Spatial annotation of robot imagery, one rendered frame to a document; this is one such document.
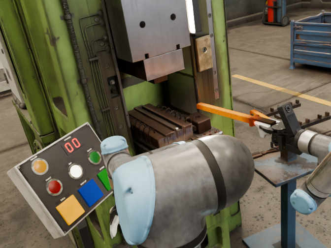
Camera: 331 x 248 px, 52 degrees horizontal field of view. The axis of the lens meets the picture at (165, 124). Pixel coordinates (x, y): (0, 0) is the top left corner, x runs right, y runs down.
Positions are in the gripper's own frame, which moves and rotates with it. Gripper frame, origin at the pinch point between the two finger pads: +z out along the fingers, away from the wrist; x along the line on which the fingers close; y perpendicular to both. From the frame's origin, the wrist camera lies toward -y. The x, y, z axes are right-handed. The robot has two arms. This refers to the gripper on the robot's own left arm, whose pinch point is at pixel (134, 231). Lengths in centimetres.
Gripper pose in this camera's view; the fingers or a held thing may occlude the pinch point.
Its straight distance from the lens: 118.2
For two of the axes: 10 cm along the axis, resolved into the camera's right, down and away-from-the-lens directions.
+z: 1.5, 8.9, 4.2
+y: 2.4, 3.8, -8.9
